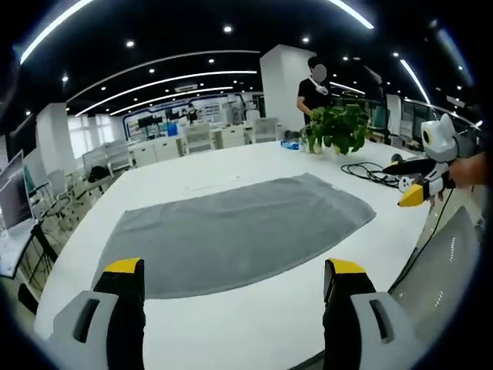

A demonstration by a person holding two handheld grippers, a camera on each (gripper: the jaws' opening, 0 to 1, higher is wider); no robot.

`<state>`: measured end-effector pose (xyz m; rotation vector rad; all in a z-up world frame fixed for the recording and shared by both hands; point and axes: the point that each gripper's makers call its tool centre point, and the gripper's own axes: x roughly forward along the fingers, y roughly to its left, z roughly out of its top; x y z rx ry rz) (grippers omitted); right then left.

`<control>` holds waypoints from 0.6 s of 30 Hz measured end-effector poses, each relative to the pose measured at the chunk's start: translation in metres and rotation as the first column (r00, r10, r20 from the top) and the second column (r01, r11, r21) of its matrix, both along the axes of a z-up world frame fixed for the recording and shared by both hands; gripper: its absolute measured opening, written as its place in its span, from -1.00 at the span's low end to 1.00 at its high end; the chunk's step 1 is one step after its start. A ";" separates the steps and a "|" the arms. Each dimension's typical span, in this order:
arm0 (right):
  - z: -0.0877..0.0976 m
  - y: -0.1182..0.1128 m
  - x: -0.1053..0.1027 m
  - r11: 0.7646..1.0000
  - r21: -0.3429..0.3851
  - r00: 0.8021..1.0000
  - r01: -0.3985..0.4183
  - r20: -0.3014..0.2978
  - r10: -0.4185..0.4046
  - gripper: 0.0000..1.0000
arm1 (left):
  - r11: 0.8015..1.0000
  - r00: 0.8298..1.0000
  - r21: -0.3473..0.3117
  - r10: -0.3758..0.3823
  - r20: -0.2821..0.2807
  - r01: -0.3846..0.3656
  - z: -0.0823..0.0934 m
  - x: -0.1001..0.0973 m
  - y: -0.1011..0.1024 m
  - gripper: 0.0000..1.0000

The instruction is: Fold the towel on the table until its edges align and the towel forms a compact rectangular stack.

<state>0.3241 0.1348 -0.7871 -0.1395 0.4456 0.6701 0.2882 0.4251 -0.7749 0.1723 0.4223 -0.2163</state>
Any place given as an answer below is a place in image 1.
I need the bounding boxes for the computer monitor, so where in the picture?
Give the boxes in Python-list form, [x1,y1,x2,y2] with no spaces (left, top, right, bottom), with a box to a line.
[0,151,36,233]

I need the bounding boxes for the green potted plant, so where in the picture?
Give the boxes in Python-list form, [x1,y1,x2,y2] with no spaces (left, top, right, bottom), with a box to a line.
[303,103,374,156]

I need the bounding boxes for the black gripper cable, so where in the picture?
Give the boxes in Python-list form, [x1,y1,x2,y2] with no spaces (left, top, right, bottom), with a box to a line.
[414,187,454,256]

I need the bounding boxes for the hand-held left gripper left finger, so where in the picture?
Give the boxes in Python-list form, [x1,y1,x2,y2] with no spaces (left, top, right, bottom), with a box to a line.
[49,257,148,370]

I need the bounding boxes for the white table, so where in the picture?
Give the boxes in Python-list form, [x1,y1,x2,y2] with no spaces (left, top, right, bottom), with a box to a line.
[33,140,465,370]

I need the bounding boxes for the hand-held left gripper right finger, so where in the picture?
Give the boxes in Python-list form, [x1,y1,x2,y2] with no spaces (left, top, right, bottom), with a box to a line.
[322,258,424,370]

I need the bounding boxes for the black coiled cable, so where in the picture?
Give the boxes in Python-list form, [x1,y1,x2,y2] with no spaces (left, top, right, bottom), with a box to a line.
[340,161,402,189]

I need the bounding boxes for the grey perforated chair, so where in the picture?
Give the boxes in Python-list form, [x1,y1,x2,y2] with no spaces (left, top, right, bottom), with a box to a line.
[387,206,483,345]

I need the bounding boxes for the grey towel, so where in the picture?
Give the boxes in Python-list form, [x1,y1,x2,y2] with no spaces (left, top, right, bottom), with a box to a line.
[92,172,377,300]

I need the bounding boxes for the white mesh office chair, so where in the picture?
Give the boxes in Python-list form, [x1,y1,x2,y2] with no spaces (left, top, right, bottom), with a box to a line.
[183,123,213,156]
[102,139,134,173]
[45,168,76,219]
[253,116,280,144]

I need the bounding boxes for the person's right hand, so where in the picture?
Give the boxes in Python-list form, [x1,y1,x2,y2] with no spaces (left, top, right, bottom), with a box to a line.
[448,152,488,190]

